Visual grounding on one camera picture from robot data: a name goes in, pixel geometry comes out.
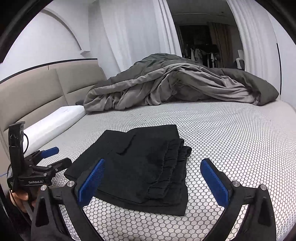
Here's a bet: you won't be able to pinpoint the white chair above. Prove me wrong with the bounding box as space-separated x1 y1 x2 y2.
236 50 245 70

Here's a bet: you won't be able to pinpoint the beige upholstered headboard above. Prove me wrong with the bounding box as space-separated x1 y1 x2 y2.
0 59 106 173

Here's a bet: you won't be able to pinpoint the black pants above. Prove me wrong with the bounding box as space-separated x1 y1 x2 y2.
64 125 192 216

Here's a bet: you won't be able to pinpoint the white pillow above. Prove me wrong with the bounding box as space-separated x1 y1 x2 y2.
23 105 86 157

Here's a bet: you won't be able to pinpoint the grey duvet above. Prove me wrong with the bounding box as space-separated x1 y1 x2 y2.
83 53 279 113

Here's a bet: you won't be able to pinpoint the white curtain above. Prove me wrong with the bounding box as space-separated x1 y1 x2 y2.
99 1 182 72

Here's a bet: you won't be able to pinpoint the person's left hand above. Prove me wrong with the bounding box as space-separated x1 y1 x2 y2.
10 190 29 213

